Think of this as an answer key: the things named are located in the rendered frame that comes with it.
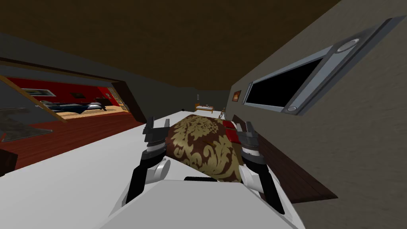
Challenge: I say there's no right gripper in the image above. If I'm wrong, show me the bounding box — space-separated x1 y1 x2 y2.
235 121 260 151

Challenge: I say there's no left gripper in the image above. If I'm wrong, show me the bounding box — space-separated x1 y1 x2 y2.
143 116 171 151

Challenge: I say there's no small wooden bed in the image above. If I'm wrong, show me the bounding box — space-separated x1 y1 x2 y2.
194 103 215 114

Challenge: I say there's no bed with brown gold cover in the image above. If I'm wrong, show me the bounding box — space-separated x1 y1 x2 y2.
165 114 246 183

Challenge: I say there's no dark blue bed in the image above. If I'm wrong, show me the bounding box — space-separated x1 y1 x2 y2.
39 100 108 115

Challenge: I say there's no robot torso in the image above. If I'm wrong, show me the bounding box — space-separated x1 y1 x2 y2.
98 176 306 229

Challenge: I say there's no grey wall television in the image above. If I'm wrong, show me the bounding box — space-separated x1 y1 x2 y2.
242 15 407 117

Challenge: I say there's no grey framed wall picture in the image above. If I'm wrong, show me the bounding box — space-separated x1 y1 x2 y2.
21 88 56 97

